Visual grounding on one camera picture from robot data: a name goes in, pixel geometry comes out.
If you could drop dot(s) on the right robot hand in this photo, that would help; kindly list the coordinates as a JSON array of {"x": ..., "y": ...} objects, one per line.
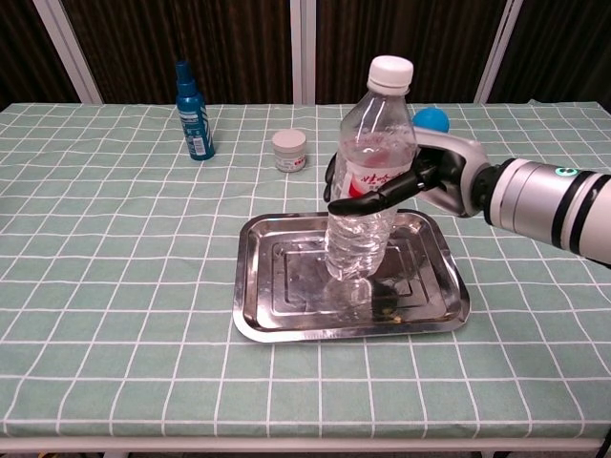
[{"x": 448, "y": 167}]

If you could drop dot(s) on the transparent plastic water bottle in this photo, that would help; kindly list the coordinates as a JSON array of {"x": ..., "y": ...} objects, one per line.
[{"x": 370, "y": 191}]

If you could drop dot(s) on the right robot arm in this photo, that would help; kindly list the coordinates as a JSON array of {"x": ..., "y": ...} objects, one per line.
[{"x": 549, "y": 205}]

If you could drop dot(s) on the stainless steel rectangular tray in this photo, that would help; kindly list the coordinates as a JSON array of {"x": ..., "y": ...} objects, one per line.
[{"x": 296, "y": 286}]

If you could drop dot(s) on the blue spray bottle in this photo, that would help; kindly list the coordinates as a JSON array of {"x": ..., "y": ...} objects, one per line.
[{"x": 193, "y": 119}]

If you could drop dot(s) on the blue ball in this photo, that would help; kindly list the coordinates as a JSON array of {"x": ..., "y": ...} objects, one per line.
[{"x": 432, "y": 120}]

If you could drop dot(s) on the small white cream jar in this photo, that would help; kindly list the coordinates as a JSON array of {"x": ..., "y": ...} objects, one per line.
[{"x": 289, "y": 152}]

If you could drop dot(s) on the green checkered tablecloth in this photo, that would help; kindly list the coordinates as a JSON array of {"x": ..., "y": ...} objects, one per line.
[{"x": 143, "y": 286}]

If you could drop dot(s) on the white metal frame post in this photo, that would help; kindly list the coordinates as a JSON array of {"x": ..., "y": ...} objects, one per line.
[
  {"x": 69, "y": 50},
  {"x": 303, "y": 50},
  {"x": 496, "y": 52}
]

